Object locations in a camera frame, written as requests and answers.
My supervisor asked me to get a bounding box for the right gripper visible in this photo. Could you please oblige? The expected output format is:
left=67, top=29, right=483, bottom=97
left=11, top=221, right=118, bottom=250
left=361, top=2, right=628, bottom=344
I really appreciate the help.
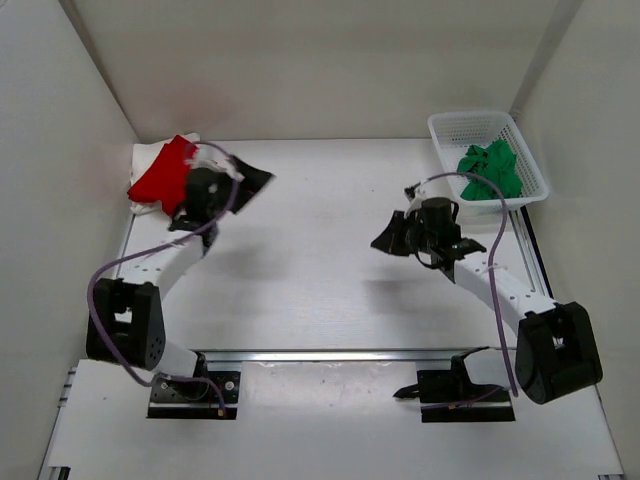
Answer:
left=373, top=212, right=438, bottom=259

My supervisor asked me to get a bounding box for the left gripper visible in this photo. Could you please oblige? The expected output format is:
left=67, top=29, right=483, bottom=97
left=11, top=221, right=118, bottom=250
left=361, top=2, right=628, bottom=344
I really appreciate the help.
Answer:
left=208, top=155, right=273, bottom=220

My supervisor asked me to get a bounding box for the red t shirt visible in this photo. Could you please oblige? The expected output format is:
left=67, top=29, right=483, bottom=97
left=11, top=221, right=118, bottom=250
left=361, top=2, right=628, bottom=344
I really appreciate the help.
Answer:
left=126, top=134, right=199, bottom=217

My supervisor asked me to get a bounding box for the white t shirt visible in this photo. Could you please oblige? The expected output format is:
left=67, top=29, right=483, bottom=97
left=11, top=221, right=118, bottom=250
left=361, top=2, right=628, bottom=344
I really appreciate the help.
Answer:
left=128, top=132, right=204, bottom=217

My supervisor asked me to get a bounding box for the green t shirt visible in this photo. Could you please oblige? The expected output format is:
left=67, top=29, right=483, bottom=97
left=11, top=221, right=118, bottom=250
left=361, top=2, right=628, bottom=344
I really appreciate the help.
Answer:
left=457, top=139, right=522, bottom=201

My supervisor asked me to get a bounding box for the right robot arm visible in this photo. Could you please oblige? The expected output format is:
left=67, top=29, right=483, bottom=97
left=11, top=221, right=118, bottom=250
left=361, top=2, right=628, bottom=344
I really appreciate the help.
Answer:
left=371, top=197, right=603, bottom=404

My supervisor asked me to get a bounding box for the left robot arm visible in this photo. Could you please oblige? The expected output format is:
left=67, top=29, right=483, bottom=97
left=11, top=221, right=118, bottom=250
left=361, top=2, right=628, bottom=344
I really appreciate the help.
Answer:
left=86, top=155, right=273, bottom=400

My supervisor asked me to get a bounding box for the white plastic basket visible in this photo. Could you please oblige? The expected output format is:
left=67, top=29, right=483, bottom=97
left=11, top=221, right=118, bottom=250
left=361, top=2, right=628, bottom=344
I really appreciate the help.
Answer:
left=427, top=110, right=548, bottom=210

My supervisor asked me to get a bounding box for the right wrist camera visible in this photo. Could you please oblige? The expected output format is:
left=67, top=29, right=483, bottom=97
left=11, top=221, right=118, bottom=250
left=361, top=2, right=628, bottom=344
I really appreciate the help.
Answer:
left=404, top=183, right=427, bottom=202

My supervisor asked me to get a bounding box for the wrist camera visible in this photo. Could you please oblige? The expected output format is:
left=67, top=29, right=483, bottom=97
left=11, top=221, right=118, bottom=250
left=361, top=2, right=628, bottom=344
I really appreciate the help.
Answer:
left=404, top=183, right=427, bottom=202
left=190, top=151, right=236, bottom=176

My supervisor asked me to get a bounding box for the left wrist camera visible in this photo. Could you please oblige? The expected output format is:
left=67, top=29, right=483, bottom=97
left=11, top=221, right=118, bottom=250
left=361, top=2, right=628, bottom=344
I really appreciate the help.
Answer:
left=190, top=151, right=236, bottom=176

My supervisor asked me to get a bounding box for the aluminium frame rail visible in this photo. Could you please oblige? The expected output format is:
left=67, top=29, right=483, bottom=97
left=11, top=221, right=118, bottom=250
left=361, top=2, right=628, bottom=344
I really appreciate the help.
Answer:
left=509, top=207, right=554, bottom=297

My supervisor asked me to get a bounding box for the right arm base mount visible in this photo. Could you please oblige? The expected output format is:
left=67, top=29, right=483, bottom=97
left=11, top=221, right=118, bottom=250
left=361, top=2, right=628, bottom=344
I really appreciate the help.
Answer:
left=393, top=347, right=515, bottom=424

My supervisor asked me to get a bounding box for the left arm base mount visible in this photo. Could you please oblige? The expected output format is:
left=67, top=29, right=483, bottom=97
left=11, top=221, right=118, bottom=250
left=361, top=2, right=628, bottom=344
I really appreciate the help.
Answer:
left=147, top=352, right=241, bottom=420

